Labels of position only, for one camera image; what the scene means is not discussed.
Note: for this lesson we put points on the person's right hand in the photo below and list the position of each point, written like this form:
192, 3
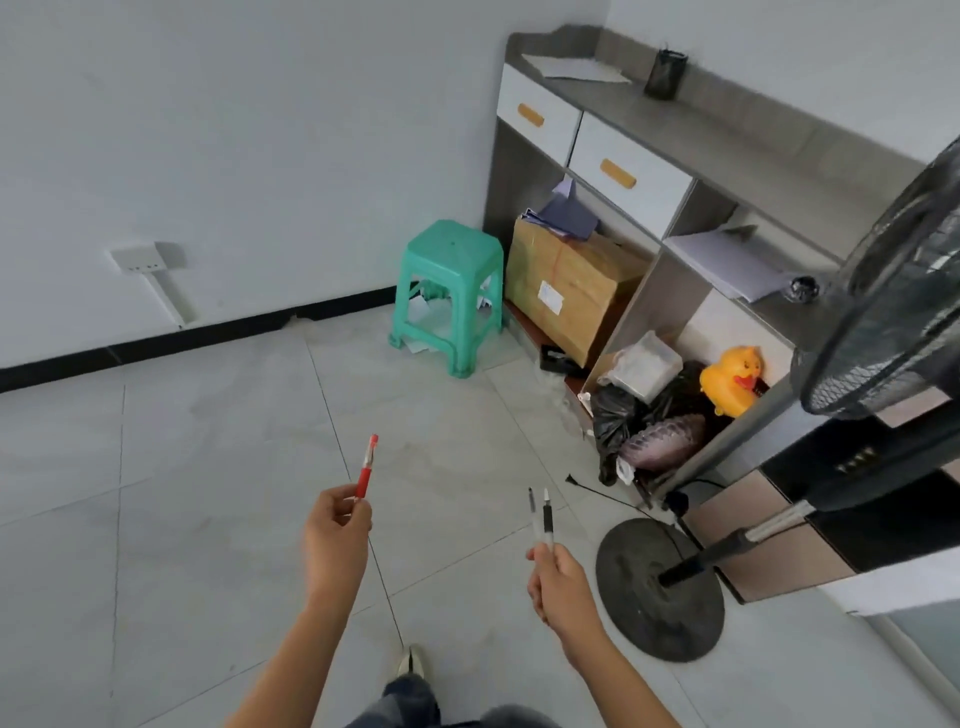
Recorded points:
564, 594

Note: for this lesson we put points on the black plastic bag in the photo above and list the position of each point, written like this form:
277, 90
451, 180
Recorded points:
637, 420

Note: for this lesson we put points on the black pen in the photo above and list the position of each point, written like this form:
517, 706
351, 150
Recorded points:
547, 519
532, 514

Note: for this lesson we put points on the person's legs in jeans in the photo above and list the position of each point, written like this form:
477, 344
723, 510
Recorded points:
442, 709

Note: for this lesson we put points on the red pen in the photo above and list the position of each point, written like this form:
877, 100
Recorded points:
367, 467

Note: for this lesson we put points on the person's right forearm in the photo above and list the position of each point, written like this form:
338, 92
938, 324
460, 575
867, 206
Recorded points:
621, 686

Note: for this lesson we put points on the green plastic stool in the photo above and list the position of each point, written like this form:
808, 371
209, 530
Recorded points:
448, 289

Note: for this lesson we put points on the white paper sheet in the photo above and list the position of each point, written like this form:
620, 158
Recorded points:
577, 67

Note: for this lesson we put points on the cardboard box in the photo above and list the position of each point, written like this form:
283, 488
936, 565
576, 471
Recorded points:
570, 289

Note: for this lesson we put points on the small dark round object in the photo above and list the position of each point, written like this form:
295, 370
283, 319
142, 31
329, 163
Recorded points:
802, 289

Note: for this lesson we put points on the person's right fingers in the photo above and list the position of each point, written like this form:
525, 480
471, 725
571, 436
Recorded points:
541, 577

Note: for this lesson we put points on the scattered paper scraps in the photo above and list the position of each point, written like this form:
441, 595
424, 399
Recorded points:
424, 319

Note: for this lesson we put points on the person's left hand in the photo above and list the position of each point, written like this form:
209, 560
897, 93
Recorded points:
334, 541

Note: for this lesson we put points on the black mesh pen holder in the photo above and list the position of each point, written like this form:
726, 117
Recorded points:
665, 73

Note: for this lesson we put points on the clear plastic container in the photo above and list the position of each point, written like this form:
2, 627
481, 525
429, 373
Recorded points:
641, 367

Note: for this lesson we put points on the black standing fan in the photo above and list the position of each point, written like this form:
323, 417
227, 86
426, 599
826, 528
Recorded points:
847, 390

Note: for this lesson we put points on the grey desk with drawers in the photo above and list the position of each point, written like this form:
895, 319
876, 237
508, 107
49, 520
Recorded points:
720, 187

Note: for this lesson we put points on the person's left forearm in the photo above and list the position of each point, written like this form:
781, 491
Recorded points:
289, 671

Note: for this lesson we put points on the yellow rubber duck toy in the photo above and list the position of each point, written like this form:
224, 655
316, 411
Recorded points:
731, 379

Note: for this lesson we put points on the pink patterned bag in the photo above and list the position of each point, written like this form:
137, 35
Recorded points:
664, 444

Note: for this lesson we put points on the stack of white papers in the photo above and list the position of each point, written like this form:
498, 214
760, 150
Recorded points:
731, 262

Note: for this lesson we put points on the white wall socket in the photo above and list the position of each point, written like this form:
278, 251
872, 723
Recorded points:
136, 258

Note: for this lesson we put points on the person's left thumb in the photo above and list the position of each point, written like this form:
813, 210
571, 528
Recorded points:
345, 491

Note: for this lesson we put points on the black flat box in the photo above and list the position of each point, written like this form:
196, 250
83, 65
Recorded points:
559, 361

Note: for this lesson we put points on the purple folded papers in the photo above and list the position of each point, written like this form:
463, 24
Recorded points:
562, 214

